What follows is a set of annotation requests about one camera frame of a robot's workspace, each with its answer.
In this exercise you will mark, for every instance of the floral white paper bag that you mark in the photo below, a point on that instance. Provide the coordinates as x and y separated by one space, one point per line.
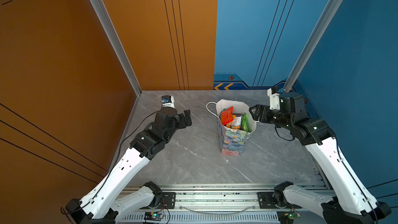
232 142

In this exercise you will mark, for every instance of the left circuit board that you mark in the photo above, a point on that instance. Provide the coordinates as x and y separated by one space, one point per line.
153 217

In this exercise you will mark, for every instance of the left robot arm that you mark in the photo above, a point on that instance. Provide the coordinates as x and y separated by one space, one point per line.
103 205

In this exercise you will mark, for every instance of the small orange snack packet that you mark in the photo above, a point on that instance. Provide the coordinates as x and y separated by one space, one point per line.
236 123

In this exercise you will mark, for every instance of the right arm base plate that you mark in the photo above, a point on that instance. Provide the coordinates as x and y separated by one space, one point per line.
266 200

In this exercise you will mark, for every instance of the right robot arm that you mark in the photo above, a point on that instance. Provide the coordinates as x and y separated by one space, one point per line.
352 203

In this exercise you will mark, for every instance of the large green chips bag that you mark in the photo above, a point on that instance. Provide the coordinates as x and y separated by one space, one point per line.
244 123

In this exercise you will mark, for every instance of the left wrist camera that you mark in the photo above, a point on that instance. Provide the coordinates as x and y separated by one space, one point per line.
168 101

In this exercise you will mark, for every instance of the right circuit board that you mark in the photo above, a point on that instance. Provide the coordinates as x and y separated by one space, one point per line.
287 217

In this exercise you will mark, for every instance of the aluminium rail frame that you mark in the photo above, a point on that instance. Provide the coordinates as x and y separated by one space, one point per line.
214 199

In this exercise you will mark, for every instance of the small red snack packet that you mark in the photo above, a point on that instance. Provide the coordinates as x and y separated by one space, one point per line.
226 116

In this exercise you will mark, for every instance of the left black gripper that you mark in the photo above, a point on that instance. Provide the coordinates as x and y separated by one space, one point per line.
182 124

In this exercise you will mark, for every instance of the circuit board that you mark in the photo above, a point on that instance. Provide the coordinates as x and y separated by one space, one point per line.
287 217
153 217

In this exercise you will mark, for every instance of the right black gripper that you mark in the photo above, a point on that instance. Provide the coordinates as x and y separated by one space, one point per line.
265 110

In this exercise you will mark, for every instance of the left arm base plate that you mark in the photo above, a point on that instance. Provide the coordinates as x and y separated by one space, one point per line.
165 199

